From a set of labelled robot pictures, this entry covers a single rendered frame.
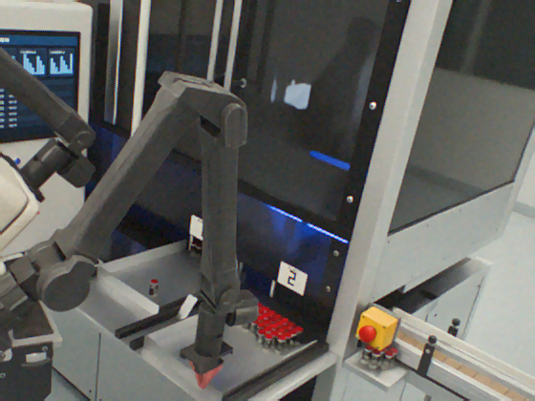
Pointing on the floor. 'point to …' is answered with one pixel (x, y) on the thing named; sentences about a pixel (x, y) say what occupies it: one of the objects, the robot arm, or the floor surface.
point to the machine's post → (382, 185)
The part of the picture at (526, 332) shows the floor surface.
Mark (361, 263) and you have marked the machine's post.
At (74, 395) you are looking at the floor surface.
